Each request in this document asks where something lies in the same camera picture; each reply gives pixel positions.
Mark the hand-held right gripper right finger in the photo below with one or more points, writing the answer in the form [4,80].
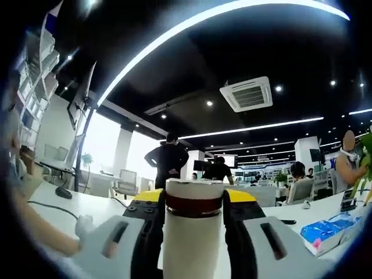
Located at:
[290,255]

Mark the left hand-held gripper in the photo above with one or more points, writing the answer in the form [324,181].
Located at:
[84,228]

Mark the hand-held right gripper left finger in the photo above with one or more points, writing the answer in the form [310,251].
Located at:
[98,250]

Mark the white water cup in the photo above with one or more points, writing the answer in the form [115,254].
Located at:
[191,250]

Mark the white brown cup lid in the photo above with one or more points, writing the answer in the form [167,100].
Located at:
[193,191]

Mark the white table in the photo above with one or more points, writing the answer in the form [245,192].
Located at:
[96,203]

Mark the black remote control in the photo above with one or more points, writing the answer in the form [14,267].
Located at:
[288,222]

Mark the black computer mouse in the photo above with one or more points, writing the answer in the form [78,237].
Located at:
[64,192]

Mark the blue tissue pack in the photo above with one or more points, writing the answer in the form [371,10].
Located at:
[328,232]

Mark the white computer mouse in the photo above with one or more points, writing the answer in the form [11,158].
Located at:
[306,205]

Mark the white mesh office chair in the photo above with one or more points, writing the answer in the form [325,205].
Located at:
[126,181]

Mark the grey office chair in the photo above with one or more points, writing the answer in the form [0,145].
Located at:
[302,190]

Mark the small potted plant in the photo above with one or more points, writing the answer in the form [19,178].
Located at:
[87,160]
[281,177]

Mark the black monitor pole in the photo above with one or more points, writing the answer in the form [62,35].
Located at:
[81,157]

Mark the green leafy plant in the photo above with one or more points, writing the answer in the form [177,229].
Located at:
[364,171]

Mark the monitor on stand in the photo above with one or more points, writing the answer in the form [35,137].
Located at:
[81,101]

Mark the straight ceiling light strip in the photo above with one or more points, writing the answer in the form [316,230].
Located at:
[253,127]

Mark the ceiling air conditioner vent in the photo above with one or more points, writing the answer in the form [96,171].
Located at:
[247,94]

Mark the curved ceiling light strip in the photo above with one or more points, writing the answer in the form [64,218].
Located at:
[180,32]

